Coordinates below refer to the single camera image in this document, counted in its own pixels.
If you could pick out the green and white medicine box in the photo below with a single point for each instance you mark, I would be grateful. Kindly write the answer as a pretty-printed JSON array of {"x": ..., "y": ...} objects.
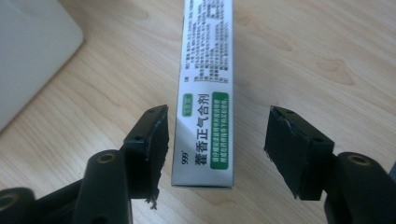
[{"x": 204, "y": 93}]

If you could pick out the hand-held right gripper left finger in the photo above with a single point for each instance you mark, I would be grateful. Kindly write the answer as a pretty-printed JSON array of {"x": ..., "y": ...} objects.
[{"x": 149, "y": 149}]

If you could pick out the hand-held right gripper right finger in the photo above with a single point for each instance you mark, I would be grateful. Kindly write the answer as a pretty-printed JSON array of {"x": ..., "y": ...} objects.
[{"x": 295, "y": 152}]

